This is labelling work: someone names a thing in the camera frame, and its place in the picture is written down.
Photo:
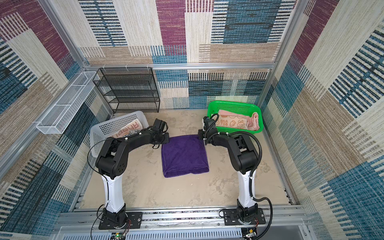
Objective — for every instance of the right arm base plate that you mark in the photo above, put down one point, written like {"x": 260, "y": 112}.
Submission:
{"x": 231, "y": 218}

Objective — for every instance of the purple towel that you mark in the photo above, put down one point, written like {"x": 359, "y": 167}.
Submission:
{"x": 184, "y": 155}

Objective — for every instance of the orange patterned towel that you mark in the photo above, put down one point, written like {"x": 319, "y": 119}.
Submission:
{"x": 233, "y": 122}

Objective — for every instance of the white plastic laundry basket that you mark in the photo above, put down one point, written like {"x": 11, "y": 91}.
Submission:
{"x": 108, "y": 128}

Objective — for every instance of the green plastic basket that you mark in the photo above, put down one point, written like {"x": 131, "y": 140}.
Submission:
{"x": 238, "y": 108}

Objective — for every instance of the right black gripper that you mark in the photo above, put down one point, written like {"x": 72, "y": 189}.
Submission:
{"x": 200, "y": 137}

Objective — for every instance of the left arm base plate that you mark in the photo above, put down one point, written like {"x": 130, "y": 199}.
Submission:
{"x": 130, "y": 220}

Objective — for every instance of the black wire mesh shelf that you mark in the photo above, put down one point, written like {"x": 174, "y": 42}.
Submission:
{"x": 128, "y": 89}

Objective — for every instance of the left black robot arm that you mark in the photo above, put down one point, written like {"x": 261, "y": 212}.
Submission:
{"x": 112, "y": 162}

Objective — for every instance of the white wire mesh tray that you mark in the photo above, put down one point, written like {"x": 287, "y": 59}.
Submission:
{"x": 57, "y": 119}

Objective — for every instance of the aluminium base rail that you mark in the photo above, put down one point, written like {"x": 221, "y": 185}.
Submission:
{"x": 282, "y": 223}

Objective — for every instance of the pink towel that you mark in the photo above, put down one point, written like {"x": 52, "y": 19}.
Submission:
{"x": 253, "y": 121}

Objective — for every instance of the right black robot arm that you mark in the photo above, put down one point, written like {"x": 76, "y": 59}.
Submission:
{"x": 245, "y": 155}

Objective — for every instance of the white printed rabbit towel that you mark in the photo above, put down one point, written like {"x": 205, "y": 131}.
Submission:
{"x": 131, "y": 128}

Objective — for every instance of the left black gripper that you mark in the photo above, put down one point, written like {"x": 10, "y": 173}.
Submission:
{"x": 167, "y": 138}

